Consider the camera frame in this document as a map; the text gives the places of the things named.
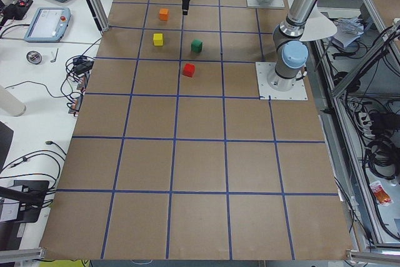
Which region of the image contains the red wooden block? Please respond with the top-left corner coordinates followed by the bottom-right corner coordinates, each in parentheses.
top-left (182, 63), bottom-right (196, 78)

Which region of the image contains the orange wooden block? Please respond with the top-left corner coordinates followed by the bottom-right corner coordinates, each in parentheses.
top-left (159, 8), bottom-right (169, 21)

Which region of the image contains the green wooden block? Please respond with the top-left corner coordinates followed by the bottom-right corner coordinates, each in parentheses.
top-left (191, 39), bottom-right (203, 53)

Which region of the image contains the yellow wooden block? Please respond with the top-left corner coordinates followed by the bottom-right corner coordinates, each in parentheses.
top-left (152, 33), bottom-right (164, 46)

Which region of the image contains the white paper cone shade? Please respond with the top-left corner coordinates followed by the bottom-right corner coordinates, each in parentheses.
top-left (299, 7), bottom-right (337, 42)

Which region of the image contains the lower teach pendant tablet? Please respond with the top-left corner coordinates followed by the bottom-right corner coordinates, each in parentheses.
top-left (24, 7), bottom-right (71, 43)

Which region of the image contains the silver allen key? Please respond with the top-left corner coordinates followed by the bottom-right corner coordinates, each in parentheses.
top-left (50, 48), bottom-right (59, 63)

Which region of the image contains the round metal tin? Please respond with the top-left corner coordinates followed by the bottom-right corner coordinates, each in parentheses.
top-left (26, 51), bottom-right (43, 65)

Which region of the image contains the white power strip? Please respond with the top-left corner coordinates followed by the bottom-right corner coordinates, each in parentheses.
top-left (356, 111), bottom-right (374, 139)

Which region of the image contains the black monitor stand base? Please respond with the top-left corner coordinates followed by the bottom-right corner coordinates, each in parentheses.
top-left (1, 180), bottom-right (49, 223)

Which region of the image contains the red snack packet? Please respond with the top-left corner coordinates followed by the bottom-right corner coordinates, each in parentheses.
top-left (369, 181), bottom-right (393, 206)

